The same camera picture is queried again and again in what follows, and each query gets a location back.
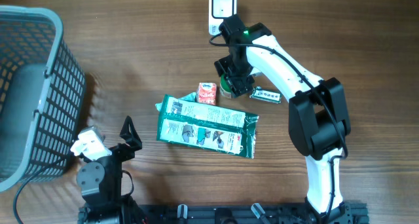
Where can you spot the green white packaged product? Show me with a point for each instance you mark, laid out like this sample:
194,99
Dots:
208,127

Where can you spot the grey plastic shopping basket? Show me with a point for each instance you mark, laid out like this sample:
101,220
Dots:
42,90

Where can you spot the red tissue pack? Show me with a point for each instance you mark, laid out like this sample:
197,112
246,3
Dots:
206,93

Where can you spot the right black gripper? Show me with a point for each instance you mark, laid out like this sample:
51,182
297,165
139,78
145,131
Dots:
238,84

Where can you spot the teal tissue pack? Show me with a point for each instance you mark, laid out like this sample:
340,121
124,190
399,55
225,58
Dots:
189,97

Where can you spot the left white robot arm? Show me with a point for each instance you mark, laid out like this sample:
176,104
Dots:
101,188

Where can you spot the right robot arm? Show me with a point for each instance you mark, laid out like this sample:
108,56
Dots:
318,115

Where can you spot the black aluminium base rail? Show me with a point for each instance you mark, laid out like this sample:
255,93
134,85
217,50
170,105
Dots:
292,213

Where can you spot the small green white packet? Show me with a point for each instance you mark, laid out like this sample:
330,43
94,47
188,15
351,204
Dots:
259,93

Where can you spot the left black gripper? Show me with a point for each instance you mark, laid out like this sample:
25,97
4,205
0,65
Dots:
131,139

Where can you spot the green lid jar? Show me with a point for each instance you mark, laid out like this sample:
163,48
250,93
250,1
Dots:
225,90

